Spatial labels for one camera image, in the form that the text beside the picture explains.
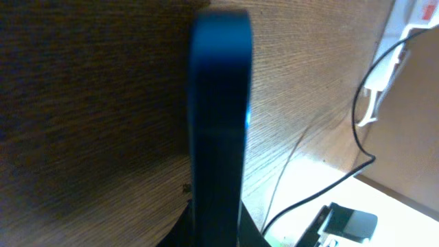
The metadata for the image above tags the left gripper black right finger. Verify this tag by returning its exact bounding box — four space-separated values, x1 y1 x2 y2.
238 202 270 247

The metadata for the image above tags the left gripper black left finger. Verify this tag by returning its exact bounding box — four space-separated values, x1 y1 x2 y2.
156 199 193 247

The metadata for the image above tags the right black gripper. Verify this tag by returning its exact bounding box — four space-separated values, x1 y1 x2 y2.
295 202 378 247

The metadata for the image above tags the blue Galaxy smartphone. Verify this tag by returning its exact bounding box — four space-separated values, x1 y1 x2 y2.
188 9 252 246

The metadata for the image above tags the white power strip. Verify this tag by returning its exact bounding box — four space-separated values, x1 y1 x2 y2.
364 0 438 91

